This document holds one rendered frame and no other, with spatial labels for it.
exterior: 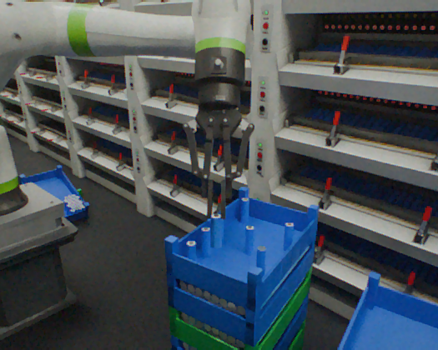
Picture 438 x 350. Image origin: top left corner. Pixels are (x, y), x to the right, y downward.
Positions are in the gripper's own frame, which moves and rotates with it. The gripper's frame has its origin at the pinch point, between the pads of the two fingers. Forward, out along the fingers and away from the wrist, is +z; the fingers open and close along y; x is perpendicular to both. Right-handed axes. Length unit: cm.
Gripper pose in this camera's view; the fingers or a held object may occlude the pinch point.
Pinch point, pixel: (216, 199)
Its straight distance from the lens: 67.5
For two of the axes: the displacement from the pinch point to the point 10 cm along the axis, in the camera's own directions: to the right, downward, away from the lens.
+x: 0.5, 0.5, 10.0
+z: -0.2, 10.0, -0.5
